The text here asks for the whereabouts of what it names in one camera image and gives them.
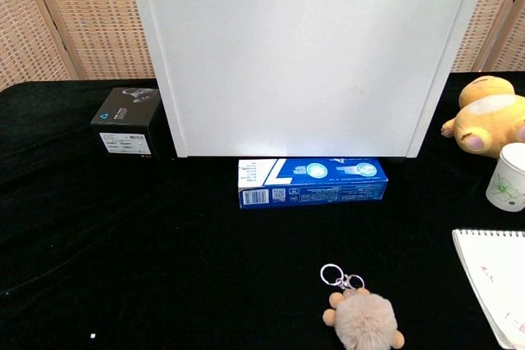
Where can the yellow plush toy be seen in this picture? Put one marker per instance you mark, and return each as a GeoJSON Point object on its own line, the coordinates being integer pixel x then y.
{"type": "Point", "coordinates": [492, 116]}

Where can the blue toothpaste box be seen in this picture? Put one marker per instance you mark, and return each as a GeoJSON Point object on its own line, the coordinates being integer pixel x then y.
{"type": "Point", "coordinates": [328, 190]}

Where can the white cabinet box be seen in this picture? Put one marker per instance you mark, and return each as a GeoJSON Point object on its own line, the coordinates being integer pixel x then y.
{"type": "Point", "coordinates": [303, 59]}

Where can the black cube product box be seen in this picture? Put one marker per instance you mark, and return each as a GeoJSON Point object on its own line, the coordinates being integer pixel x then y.
{"type": "Point", "coordinates": [125, 120]}

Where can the black tablecloth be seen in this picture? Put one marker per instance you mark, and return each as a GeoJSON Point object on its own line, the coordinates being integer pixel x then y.
{"type": "Point", "coordinates": [164, 264]}

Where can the woven folding screen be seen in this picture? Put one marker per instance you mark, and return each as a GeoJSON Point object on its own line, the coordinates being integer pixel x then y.
{"type": "Point", "coordinates": [90, 18]}
{"type": "Point", "coordinates": [492, 26]}

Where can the white paper cup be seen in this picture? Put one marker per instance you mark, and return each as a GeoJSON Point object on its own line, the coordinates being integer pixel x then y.
{"type": "Point", "coordinates": [508, 178]}

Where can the spiral sketch notebook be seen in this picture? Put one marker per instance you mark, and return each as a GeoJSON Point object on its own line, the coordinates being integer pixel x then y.
{"type": "Point", "coordinates": [496, 276]}

